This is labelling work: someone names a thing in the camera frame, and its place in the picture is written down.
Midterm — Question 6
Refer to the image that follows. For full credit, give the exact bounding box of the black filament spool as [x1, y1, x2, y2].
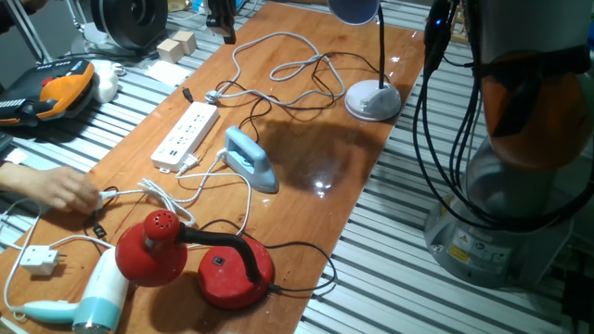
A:
[90, 0, 169, 51]

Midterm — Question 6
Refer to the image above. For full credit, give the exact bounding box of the person's bare hand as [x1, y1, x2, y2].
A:
[18, 165, 102, 215]

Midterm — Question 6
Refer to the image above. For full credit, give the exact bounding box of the red desk lamp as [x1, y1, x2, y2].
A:
[114, 208, 275, 311]

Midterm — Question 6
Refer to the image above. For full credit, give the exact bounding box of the thin black red-lamp cord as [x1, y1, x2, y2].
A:
[82, 185, 338, 294]

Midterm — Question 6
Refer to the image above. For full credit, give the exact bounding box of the orange black teach pendant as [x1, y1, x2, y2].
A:
[0, 58, 97, 129]

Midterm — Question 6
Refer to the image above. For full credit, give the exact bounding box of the thick white power strip cord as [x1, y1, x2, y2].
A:
[204, 31, 347, 109]

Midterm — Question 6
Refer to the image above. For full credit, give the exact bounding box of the white and blue hair dryer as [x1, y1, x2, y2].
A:
[9, 248, 130, 334]

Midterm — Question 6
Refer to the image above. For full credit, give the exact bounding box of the white power strip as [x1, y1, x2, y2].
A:
[149, 100, 220, 173]

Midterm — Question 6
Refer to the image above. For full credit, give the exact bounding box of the white square plug adapter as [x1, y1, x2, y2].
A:
[19, 244, 66, 277]

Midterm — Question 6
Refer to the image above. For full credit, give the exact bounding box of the white rounded gadget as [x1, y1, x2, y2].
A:
[90, 58, 126, 104]

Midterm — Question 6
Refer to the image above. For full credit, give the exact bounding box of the thin black white-lamp cord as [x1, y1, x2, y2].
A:
[181, 49, 382, 143]

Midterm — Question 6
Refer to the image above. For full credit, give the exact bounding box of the white desk lamp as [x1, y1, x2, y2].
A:
[327, 0, 403, 122]

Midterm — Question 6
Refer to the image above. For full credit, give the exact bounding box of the braided iron cord round plug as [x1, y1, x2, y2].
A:
[95, 147, 229, 228]

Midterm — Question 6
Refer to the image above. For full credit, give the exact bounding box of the white hair dryer cord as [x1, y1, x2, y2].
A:
[0, 152, 254, 321]

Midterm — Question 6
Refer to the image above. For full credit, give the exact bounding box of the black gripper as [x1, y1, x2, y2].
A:
[205, 0, 239, 46]

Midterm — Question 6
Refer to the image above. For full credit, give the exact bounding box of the white paper sheet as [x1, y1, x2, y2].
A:
[144, 59, 187, 88]

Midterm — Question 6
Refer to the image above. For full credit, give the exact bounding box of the glossy wooden board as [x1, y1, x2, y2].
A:
[0, 0, 426, 334]

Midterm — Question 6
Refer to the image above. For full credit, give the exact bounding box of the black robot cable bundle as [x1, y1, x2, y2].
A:
[411, 0, 594, 233]

